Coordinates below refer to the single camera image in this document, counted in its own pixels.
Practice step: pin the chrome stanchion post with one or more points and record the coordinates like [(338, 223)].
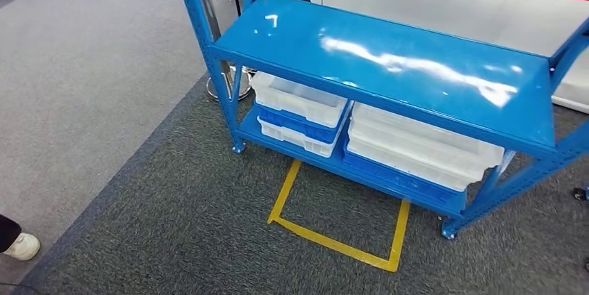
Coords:
[(211, 17)]

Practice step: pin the standing person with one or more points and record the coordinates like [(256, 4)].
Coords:
[(20, 246)]

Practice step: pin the blue metal shelf rack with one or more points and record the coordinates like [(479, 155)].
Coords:
[(391, 77)]

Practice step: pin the white car red stripe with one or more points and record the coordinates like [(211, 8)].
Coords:
[(414, 3)]

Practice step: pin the yellow floor tape square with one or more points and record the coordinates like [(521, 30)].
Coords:
[(340, 247)]

